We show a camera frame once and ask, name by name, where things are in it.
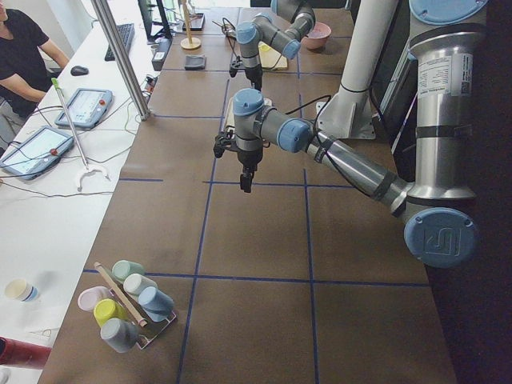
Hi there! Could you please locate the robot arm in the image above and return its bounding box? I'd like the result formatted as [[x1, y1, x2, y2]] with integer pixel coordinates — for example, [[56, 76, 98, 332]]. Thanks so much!
[[236, 1, 316, 90], [232, 1, 487, 268]]

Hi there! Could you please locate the wooden cutting board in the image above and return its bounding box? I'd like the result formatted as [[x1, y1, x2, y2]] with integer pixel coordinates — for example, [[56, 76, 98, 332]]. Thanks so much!
[[258, 42, 288, 70]]

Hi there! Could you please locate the aluminium frame post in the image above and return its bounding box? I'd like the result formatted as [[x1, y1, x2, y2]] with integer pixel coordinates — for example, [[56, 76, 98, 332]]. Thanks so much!
[[91, 0, 150, 121]]

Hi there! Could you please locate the paper cup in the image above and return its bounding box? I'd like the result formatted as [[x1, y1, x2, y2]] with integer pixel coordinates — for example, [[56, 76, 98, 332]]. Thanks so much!
[[4, 278, 39, 302]]

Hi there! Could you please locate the cream rabbit tray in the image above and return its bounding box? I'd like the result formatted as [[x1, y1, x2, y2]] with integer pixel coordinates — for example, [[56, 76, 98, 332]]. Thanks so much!
[[221, 97, 235, 137]]

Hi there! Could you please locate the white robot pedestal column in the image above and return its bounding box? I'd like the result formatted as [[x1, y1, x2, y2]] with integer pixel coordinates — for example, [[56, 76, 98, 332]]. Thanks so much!
[[318, 0, 398, 140]]

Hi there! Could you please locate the green cup on rack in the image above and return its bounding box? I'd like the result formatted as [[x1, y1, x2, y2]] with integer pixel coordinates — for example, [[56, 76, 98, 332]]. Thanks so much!
[[111, 260, 146, 283]]

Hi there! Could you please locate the blue cup on rack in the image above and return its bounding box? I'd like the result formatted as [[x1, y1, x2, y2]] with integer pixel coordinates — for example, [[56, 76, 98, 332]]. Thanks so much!
[[138, 286, 174, 322]]

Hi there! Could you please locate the yellow cup on rack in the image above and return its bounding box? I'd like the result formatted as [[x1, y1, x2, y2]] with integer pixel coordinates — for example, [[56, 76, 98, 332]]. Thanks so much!
[[93, 298, 129, 327]]

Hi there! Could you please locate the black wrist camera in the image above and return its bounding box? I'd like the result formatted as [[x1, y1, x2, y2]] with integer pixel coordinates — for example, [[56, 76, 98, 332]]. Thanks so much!
[[229, 56, 245, 78], [213, 129, 239, 158]]

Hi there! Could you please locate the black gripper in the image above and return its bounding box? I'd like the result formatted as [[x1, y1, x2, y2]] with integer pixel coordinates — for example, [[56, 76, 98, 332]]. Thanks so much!
[[236, 139, 263, 193], [245, 66, 263, 91]]

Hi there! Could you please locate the grey cup on rack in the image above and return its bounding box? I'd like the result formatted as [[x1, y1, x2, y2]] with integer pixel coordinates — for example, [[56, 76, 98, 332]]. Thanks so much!
[[100, 318, 138, 353]]

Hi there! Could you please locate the red bottle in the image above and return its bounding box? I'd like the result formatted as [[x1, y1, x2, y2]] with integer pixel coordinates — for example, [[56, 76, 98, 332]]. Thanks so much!
[[1, 337, 52, 370]]

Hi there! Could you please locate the person in black shirt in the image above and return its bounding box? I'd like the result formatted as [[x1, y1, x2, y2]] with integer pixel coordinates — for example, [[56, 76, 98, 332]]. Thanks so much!
[[0, 0, 71, 119]]

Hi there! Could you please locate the grabber reach tool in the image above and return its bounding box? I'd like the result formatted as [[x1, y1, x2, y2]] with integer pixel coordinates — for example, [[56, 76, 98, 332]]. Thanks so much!
[[51, 78, 110, 192]]

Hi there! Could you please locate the pink bowl with ice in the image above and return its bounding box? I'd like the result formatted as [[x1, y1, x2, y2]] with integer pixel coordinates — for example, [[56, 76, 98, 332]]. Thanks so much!
[[301, 22, 332, 50]]

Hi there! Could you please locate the teach pendant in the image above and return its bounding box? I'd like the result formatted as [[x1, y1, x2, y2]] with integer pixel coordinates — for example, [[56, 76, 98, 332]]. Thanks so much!
[[1, 126, 74, 180], [66, 88, 113, 130]]

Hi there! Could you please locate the white wire rack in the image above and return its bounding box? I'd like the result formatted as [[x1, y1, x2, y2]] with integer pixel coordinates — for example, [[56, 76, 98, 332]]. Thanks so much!
[[136, 311, 177, 350]]

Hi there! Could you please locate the pink cup on rack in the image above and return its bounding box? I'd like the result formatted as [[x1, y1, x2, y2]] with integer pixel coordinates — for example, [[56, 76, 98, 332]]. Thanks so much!
[[77, 286, 111, 312]]

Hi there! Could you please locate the near teach pendant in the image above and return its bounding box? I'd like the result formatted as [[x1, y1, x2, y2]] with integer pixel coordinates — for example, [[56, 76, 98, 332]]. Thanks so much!
[[1, 126, 74, 180]]

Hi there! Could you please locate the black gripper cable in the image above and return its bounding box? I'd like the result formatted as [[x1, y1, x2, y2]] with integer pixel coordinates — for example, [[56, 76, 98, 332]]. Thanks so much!
[[222, 16, 241, 61], [255, 94, 385, 201]]

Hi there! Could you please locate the far teach pendant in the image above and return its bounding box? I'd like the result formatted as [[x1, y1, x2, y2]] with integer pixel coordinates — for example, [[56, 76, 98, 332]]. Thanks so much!
[[66, 88, 113, 130]]

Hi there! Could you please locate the black keyboard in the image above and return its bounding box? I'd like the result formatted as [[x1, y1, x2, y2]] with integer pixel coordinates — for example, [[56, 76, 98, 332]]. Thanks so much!
[[104, 23, 135, 62]]

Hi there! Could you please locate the wooden rack handle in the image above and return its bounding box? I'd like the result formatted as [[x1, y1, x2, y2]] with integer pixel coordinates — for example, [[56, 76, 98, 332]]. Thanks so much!
[[94, 262, 148, 327]]

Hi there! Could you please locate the round wooden stand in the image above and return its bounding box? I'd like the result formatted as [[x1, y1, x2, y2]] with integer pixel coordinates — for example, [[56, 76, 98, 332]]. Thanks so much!
[[180, 0, 202, 50]]

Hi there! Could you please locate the grey folded cloth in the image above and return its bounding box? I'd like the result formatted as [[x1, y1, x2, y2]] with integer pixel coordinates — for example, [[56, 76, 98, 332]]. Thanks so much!
[[184, 54, 206, 70]]

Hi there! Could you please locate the black framed box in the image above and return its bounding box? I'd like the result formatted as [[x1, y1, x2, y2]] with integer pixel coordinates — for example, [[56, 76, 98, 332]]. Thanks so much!
[[182, 13, 205, 32]]

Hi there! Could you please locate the white cup on rack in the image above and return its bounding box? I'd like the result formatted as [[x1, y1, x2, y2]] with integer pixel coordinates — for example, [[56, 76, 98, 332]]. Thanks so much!
[[123, 273, 158, 298]]

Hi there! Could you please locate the black computer mouse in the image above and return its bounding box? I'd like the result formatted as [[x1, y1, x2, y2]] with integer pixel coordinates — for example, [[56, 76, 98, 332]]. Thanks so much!
[[70, 66, 89, 77]]

